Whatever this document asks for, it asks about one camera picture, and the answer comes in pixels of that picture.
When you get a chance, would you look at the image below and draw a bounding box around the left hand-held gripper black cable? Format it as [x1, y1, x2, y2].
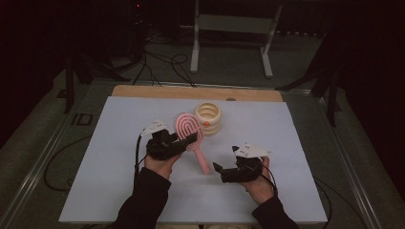
[133, 133, 151, 179]

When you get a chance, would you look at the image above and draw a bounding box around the aluminium rail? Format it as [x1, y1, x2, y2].
[0, 80, 96, 229]
[313, 94, 385, 229]

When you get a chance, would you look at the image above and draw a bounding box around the thin black cable loop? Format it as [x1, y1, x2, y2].
[43, 135, 94, 193]

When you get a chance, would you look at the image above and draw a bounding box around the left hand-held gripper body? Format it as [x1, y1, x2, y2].
[139, 118, 187, 161]

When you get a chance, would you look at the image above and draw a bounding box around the tangle of black cables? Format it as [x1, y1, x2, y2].
[132, 31, 197, 89]

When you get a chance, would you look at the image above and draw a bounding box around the person's left hand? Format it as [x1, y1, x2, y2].
[143, 152, 183, 181]

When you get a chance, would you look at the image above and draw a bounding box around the pink hairbrush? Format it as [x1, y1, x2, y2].
[175, 113, 212, 176]

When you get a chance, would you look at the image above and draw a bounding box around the black metal stand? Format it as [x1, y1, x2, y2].
[275, 31, 342, 128]
[63, 53, 132, 115]

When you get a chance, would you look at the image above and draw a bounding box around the right hand-held gripper black cable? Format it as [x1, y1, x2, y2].
[251, 161, 367, 229]

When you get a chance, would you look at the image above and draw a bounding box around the person's right hand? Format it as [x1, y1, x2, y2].
[244, 156, 276, 206]

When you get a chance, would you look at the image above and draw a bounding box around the hand-held gripper black cable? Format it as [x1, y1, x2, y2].
[133, 133, 151, 179]
[251, 161, 367, 229]

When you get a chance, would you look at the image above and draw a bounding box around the cream ribbed cup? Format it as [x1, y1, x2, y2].
[194, 101, 223, 137]

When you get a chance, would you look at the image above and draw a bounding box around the white metal stand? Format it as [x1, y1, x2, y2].
[189, 0, 284, 79]

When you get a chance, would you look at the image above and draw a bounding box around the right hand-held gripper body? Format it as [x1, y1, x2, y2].
[221, 143, 271, 184]

